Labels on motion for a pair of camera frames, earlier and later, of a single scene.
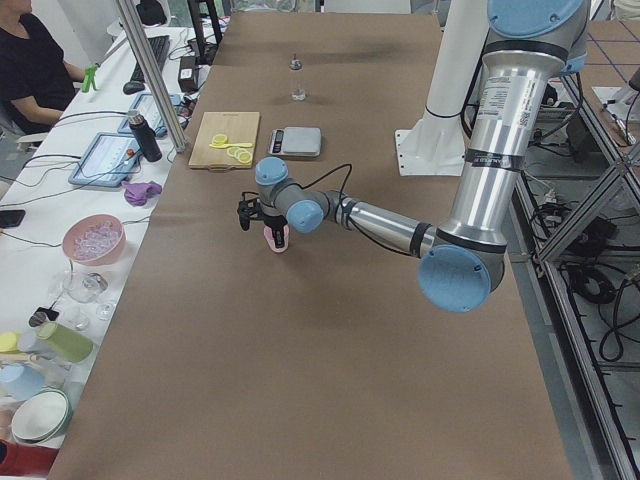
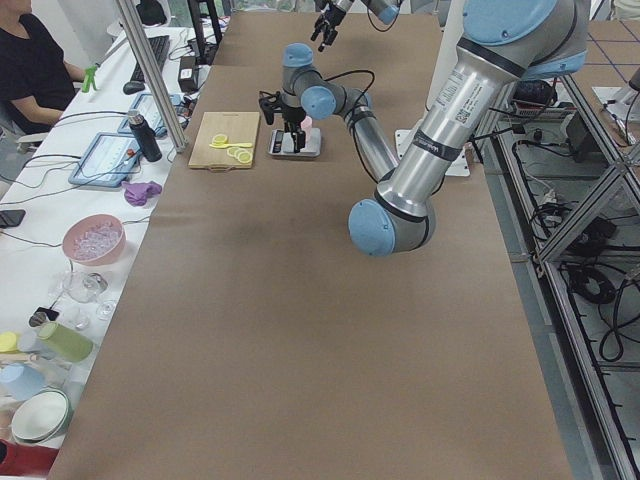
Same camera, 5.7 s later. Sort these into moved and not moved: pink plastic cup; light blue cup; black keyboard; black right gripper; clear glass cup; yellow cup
Moved: black right gripper; pink plastic cup
Not moved: black keyboard; clear glass cup; yellow cup; light blue cup
